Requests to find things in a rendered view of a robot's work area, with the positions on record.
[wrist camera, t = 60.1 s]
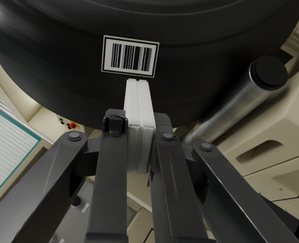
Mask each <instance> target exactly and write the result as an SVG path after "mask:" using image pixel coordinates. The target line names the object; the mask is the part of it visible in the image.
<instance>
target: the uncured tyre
mask: <svg viewBox="0 0 299 243"><path fill-rule="evenodd" d="M298 21H299V0H0V65H1V66H2V68H3V69H4V71H5V72H6V73H7V75H8V76H9V77H10V78H11V79H12V81H13V82H14V83H15V84H16V85H17V86H18V87H19V88H20V89H21V90H22V91H23V92H25V93H26V94H27V95H28V96H29V97H31V98H32V99H33V100H35V101H36V102H37V103H39V104H40V105H42V106H43V107H45V108H47V109H48V110H50V111H52V112H53V113H55V114H57V115H59V116H61V117H63V118H66V119H68V120H70V121H72V122H75V123H78V124H81V125H83V126H87V127H90V128H94V129H98V130H102V125H103V118H104V116H105V114H106V111H108V110H109V109H120V110H123V109H124V101H125V92H126V83H127V80H129V79H136V81H139V80H146V81H147V82H148V84H149V91H150V97H151V102H152V108H153V112H155V113H165V114H166V115H167V116H168V117H169V118H170V121H171V125H172V128H177V127H180V126H183V125H186V124H189V123H192V122H194V121H197V120H199V119H201V118H203V116H204V115H205V114H206V113H207V112H208V111H209V110H210V109H211V108H212V106H213V105H214V104H215V103H216V102H217V101H218V100H219V99H220V98H221V97H222V96H223V95H224V94H225V92H226V91H227V90H228V89H229V88H230V87H231V86H232V85H233V84H234V82H235V81H236V80H237V79H238V78H239V77H240V76H241V75H242V74H243V72H244V71H245V70H246V69H247V68H248V67H249V66H250V65H251V64H252V63H253V62H254V61H255V60H256V59H257V58H258V57H260V56H263V55H269V56H273V55H274V54H275V53H276V52H277V51H278V50H279V49H280V47H281V46H282V45H283V44H284V43H285V42H286V40H287V39H288V38H289V36H290V35H291V33H292V32H293V30H294V28H295V27H296V25H297V23H298ZM104 35H106V36H114V37H121V38H128V39H135V40H142V41H152V42H159V49H158V55H157V62H156V68H155V74H154V78H150V77H142V76H134V75H126V74H118V73H110V72H102V71H101V67H102V53H103V40H104Z"/></svg>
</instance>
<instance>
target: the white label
mask: <svg viewBox="0 0 299 243"><path fill-rule="evenodd" d="M158 49H159V42H152V41H145V40H135V39H128V38H121V37H114V36H106V35H104V40H103V53H102V67H101V71H102V72H110V73H118V74H126V75H134V76H142V77H150V78H154V74H155V68H156V62H157V55H158Z"/></svg>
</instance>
